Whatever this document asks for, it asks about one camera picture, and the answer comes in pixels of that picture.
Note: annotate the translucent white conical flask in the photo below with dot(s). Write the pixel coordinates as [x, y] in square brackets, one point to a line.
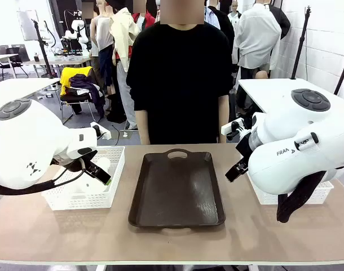
[90, 187]

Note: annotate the black coat mannequin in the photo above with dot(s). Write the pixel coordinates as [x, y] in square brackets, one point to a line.
[224, 25]

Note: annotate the dark brown plastic tray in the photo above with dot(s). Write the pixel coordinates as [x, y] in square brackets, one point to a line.
[174, 192]

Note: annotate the person's left forearm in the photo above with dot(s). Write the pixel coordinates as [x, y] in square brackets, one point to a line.
[223, 118]

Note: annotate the black tripod stand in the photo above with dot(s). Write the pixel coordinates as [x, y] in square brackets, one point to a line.
[301, 42]
[45, 53]

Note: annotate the cream jacket mannequin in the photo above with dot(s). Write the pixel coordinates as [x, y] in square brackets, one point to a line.
[121, 34]

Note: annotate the yellow garment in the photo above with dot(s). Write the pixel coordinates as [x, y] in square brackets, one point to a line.
[66, 76]

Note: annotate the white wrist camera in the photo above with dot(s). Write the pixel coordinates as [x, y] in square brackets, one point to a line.
[231, 127]
[105, 135]

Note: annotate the person's right forearm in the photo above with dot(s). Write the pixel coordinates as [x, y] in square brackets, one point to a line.
[142, 127]

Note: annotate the grey mannequin base plate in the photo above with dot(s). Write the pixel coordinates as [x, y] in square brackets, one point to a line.
[127, 135]

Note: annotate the white perforated plastic basket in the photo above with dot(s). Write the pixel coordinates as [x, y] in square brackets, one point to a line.
[266, 197]
[76, 201]

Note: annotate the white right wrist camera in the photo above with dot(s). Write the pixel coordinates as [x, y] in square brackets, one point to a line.
[231, 127]

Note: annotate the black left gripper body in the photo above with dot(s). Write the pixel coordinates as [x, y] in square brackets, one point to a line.
[80, 165]

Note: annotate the white side table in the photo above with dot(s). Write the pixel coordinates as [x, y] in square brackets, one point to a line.
[262, 90]
[19, 87]

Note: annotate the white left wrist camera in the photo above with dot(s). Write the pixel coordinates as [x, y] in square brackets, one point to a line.
[105, 135]

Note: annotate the black office chair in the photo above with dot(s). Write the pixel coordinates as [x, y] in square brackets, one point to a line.
[11, 52]

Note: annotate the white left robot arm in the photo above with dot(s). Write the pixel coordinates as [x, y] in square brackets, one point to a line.
[25, 141]

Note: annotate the grey whiteboard panel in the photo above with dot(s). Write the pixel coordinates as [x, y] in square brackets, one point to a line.
[26, 25]

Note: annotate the person in black sweater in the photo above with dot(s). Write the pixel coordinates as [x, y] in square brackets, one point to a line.
[177, 84]

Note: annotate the black jacket mannequin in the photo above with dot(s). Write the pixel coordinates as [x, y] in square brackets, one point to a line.
[282, 19]

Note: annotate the white tank top mannequin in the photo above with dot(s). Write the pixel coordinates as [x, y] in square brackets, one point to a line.
[103, 31]

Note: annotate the background work desk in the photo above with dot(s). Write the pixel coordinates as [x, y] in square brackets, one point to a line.
[62, 60]

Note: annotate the purple garment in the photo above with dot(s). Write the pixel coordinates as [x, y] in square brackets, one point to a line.
[84, 82]

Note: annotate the black chair metal legs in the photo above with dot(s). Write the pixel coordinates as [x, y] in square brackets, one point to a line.
[73, 98]

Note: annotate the red jacket mannequin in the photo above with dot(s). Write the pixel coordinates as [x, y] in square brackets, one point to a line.
[148, 19]

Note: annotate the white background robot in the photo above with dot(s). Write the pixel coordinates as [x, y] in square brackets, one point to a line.
[77, 25]

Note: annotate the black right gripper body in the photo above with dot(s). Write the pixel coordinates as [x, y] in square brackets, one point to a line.
[245, 145]

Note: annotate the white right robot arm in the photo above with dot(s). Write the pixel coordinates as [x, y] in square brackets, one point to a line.
[287, 135]

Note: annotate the white shirt mannequin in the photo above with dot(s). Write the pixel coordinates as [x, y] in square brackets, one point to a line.
[256, 36]

